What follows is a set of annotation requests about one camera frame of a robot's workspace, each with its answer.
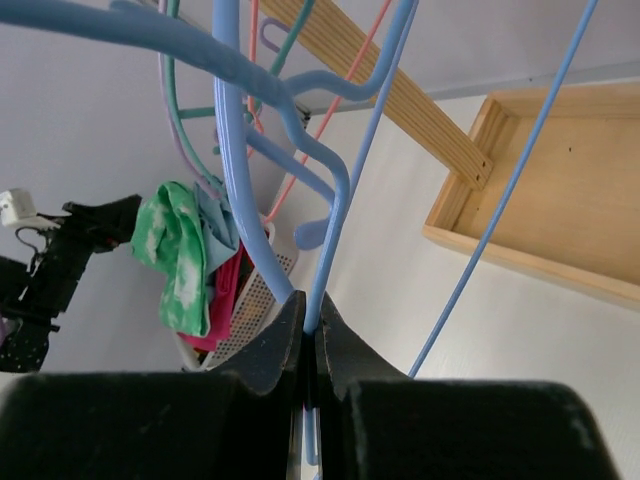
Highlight light blue garment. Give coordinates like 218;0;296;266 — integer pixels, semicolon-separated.
194;183;239;275

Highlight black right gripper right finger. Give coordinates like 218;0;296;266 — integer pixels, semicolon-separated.
315;298;619;479

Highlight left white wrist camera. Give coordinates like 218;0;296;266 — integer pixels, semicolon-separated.
0;188;37;228

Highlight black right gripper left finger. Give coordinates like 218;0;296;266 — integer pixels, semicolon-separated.
1;291;306;479

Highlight pink wire hanger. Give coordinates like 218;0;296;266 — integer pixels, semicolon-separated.
247;0;394;221

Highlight thin blue wire hanger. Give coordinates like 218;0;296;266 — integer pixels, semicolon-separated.
0;0;601;466

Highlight wooden clothes rack frame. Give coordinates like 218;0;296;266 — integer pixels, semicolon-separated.
259;0;640;311

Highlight green tie-dye trousers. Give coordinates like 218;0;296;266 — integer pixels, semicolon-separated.
131;181;209;337

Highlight thick blue plastic hanger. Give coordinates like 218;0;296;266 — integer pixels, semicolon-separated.
212;0;296;304

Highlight teal plastic hanger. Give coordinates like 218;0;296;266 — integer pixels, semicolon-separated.
158;1;314;181

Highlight lilac wavy hanger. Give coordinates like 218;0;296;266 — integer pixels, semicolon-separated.
157;1;295;205

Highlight white perforated laundry basket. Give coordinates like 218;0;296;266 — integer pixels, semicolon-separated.
173;222;298;372

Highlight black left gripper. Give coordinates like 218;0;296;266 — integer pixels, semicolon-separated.
1;194;142;373

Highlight pink garment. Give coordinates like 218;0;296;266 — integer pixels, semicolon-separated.
178;245;244;352

